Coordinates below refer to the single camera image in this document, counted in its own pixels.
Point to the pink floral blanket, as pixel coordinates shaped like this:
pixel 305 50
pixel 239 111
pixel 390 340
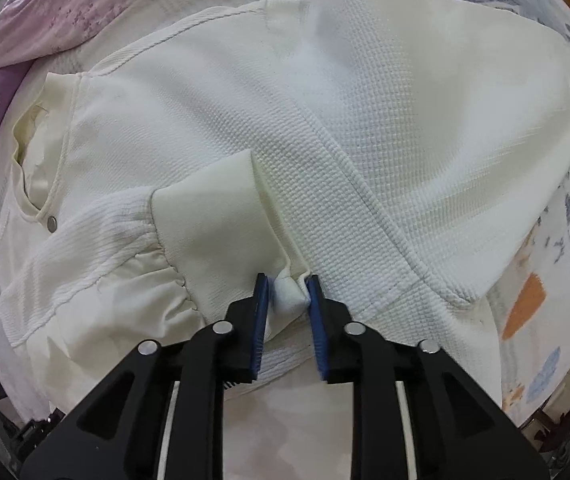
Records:
pixel 65 5

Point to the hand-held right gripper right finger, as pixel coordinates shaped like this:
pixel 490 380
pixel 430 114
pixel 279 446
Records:
pixel 315 322

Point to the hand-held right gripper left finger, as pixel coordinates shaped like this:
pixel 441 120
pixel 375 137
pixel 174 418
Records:
pixel 261 312

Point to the white waffle jacket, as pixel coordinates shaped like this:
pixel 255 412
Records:
pixel 245 125

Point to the leaf printed bed sheet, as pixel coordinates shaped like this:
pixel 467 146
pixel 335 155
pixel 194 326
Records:
pixel 555 240

